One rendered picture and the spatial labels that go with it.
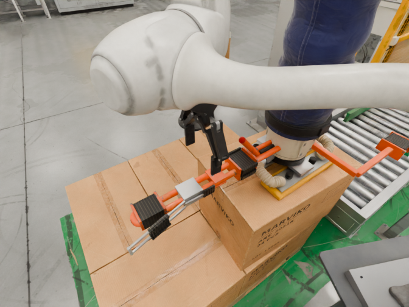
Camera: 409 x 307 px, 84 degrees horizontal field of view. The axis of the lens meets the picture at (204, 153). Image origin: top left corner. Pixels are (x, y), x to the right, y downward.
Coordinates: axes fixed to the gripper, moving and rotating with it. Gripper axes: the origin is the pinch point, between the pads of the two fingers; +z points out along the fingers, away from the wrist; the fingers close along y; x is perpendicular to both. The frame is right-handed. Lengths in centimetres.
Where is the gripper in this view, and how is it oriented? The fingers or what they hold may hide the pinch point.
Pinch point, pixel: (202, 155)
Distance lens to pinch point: 64.7
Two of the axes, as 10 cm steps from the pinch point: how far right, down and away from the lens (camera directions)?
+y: -5.4, -5.9, 6.0
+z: 0.0, 7.1, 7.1
